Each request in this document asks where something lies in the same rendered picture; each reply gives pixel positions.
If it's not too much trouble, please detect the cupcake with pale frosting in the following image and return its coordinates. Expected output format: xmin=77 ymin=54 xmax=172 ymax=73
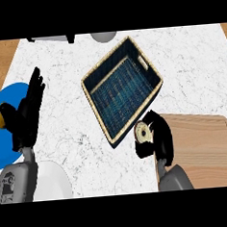
xmin=134 ymin=119 xmax=152 ymax=144

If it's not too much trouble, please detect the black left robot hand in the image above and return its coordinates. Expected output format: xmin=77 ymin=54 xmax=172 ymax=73
xmin=0 ymin=66 xmax=52 ymax=154

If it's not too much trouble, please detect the blue plate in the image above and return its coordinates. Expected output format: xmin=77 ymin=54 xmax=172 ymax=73
xmin=0 ymin=81 xmax=37 ymax=170

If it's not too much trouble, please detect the pale wooden cutting board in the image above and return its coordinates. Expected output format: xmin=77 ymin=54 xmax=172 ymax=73
xmin=150 ymin=108 xmax=227 ymax=193

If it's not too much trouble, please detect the dark blue wicker basket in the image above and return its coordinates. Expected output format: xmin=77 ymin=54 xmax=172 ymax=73
xmin=77 ymin=33 xmax=169 ymax=151

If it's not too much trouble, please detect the grey appliance with black feet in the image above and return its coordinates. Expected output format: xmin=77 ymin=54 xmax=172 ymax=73
xmin=26 ymin=35 xmax=77 ymax=48

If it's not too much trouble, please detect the grey round bowl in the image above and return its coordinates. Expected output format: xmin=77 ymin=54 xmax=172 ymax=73
xmin=90 ymin=31 xmax=118 ymax=45

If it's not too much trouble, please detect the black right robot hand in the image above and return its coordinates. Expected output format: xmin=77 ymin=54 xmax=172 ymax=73
xmin=132 ymin=108 xmax=177 ymax=169

